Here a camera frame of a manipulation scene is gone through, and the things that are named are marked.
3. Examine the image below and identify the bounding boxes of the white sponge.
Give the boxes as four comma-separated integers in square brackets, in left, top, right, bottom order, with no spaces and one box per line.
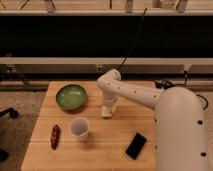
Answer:
[101,106,115,118]

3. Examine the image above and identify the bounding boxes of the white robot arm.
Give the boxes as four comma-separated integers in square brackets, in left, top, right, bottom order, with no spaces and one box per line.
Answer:
[97,69,210,171]

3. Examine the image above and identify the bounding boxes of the green ceramic bowl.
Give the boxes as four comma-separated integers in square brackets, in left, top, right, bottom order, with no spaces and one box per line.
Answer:
[55,84,87,110]

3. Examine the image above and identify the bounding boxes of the translucent white cup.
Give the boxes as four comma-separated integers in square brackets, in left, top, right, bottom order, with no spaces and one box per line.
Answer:
[69,117,90,141]

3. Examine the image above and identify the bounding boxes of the black smartphone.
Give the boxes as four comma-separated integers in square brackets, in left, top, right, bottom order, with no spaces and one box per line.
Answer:
[126,133,147,160]

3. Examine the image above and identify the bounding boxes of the black chair base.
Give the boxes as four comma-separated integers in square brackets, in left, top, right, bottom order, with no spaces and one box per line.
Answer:
[0,107,20,163]

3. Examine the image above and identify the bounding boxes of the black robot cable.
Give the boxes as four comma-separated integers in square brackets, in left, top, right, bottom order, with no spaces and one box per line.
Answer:
[153,79,209,111]

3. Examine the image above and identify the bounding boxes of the black hanging cable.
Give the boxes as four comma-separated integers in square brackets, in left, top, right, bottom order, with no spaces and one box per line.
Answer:
[116,7,148,72]

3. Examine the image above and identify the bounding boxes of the grey metal rail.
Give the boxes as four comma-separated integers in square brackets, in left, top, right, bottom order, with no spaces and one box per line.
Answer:
[0,57,213,74]

